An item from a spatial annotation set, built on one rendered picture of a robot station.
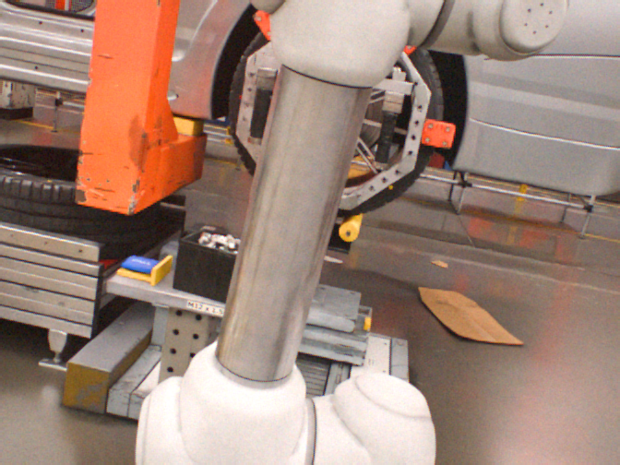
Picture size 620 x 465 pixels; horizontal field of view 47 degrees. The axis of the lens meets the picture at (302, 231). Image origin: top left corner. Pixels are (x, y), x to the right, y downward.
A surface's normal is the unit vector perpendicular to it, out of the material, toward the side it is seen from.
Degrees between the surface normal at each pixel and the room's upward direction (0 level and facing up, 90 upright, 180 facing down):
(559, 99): 90
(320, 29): 107
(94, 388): 90
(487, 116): 90
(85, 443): 0
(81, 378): 90
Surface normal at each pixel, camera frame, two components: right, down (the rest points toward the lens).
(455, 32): -0.19, 0.85
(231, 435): -0.06, 0.32
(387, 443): 0.11, -0.15
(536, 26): 0.21, 0.48
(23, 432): 0.18, -0.95
